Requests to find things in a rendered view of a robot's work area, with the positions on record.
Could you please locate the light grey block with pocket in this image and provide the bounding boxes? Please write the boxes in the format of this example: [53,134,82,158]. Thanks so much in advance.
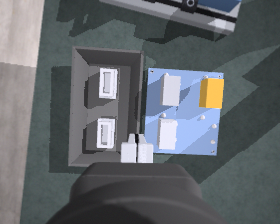
[97,118,115,148]
[99,68,118,99]

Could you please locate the yellow rectangular block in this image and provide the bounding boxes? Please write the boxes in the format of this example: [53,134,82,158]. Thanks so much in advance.
[199,78,224,109]

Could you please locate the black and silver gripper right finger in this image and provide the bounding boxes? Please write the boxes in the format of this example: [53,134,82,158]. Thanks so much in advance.
[136,134,153,163]

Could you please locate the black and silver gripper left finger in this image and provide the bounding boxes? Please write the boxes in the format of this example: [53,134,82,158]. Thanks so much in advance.
[121,134,137,163]

